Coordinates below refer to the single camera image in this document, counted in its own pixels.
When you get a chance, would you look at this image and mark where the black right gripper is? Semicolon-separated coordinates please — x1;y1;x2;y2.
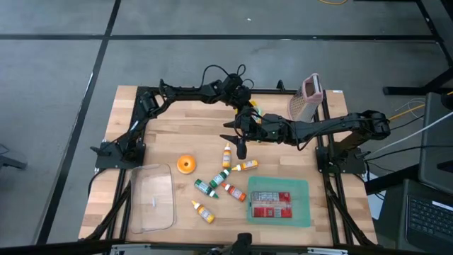
219;108;285;144

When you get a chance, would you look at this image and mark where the yellow food colouring bottle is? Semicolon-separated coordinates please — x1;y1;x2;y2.
222;142;232;169
231;159;259;173
191;200;216;225

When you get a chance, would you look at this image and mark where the green food colouring bottle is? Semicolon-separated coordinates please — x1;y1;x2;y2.
193;178;219;199
209;168;233;189

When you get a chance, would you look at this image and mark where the orange toy donut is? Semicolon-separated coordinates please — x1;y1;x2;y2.
176;154;197;175

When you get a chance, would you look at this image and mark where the red food colouring bottle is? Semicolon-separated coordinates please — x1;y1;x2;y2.
221;182;248;203

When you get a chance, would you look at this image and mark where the red printed package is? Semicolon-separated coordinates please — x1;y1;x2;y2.
250;191;293;219

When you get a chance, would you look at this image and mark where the yellow plastic basket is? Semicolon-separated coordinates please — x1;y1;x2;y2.
248;100;265;125

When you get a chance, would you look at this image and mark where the pink metal box grater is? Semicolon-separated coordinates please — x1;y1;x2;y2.
287;72;324;125

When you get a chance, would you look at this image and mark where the black rounded object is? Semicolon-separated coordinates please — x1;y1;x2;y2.
229;232;253;255

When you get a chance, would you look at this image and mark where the clear plastic container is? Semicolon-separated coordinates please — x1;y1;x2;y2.
129;162;177;234

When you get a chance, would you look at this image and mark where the black desk leg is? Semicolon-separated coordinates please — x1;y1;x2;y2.
383;0;453;96

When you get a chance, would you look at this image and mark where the grey computer case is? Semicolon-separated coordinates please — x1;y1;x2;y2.
418;91;453;196

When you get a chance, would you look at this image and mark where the dark grey laptop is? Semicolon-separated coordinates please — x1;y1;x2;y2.
374;178;453;255

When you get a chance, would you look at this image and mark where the black crossbar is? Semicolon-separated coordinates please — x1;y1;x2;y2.
0;239;453;255

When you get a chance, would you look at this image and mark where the grey chair base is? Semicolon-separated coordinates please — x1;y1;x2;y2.
0;143;28;171

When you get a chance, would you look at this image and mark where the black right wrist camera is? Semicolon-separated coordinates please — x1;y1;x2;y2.
236;138;248;160

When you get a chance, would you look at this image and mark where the black aluminium table frame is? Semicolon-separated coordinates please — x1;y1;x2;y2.
79;78;378;249

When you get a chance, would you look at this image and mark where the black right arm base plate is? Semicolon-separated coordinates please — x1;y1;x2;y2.
316;144;367;174

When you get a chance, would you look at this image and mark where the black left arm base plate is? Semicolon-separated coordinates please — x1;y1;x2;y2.
91;140;147;170

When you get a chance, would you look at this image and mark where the silver metal bracket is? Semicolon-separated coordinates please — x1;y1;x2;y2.
306;246;350;255
109;243;151;255

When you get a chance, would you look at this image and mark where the yellow extension cable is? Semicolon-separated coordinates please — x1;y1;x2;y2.
389;91;453;120

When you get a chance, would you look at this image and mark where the white floor cable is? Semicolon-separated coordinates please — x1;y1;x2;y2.
377;111;453;153

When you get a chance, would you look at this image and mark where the black floor cable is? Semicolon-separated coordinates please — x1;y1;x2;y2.
364;143;453;162

